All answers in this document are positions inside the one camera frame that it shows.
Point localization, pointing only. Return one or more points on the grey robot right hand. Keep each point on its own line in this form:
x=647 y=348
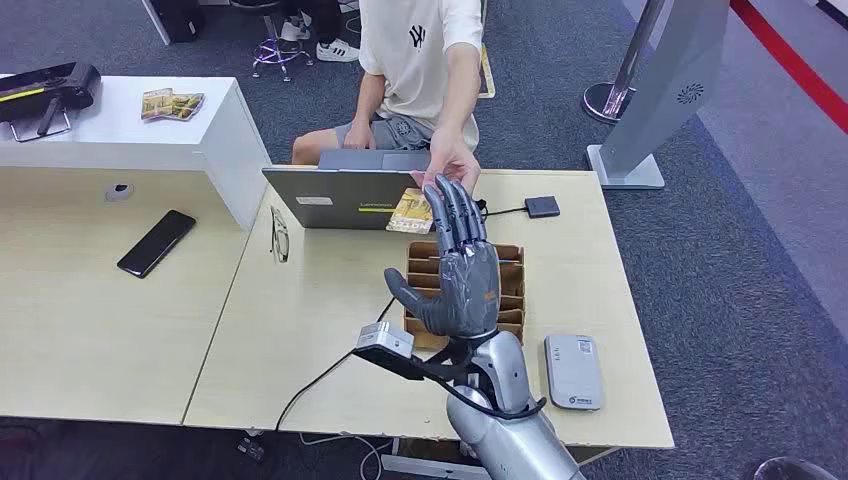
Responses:
x=467 y=291

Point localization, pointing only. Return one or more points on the person's left hand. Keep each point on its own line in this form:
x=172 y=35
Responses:
x=450 y=159

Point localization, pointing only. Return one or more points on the person's right hand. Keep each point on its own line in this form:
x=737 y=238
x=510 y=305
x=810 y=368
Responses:
x=359 y=137

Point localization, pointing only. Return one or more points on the yellow picture ID card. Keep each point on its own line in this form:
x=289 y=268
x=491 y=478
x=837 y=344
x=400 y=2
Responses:
x=409 y=212

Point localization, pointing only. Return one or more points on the person's left forearm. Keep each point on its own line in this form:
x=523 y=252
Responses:
x=460 y=99

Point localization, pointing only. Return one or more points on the person's right forearm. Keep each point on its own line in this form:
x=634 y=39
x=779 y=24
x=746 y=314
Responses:
x=370 y=99

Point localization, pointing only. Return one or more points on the wooden card organizer box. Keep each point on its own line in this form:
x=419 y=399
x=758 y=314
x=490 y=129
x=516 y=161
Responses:
x=511 y=285

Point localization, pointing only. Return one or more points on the person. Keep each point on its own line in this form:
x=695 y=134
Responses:
x=324 y=20
x=411 y=60

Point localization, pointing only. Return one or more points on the grey white card reader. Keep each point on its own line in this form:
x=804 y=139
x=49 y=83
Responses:
x=573 y=371

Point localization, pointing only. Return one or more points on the grey laptop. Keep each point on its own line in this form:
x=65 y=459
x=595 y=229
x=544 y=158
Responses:
x=331 y=199

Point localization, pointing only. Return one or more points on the yellow-edged floor mat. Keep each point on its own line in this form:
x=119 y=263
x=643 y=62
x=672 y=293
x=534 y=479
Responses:
x=488 y=73

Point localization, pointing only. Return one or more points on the small dark USB hub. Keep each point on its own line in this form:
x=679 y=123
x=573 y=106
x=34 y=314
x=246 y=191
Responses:
x=542 y=206

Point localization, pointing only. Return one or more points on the chrome base stool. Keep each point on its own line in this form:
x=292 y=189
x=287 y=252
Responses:
x=278 y=56

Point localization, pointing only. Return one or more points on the clear eyeglasses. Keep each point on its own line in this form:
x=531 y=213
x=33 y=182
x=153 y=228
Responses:
x=280 y=235

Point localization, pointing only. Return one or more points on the white desk foot bar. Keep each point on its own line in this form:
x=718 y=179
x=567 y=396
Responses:
x=424 y=469

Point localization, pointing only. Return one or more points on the black cabinet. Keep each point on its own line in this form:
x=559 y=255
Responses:
x=175 y=20

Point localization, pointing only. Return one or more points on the silver slanted kiosk stand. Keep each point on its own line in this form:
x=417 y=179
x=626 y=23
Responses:
x=662 y=79

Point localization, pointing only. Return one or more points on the black smartphone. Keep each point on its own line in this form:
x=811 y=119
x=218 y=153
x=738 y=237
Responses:
x=157 y=243

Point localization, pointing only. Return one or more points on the white counter cabinet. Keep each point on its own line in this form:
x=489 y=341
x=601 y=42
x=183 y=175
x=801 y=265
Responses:
x=119 y=136

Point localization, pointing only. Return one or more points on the round grey desk grommet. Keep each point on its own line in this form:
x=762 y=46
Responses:
x=119 y=193

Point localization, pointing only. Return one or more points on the black power strip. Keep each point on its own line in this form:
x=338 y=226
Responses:
x=252 y=449

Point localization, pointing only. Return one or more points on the red barrier belt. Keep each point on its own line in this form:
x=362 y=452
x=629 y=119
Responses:
x=795 y=63

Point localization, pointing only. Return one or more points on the round black base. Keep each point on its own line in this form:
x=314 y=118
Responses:
x=795 y=469

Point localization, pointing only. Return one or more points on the chrome stanchion post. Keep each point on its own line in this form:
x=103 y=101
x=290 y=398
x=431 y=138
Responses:
x=604 y=100

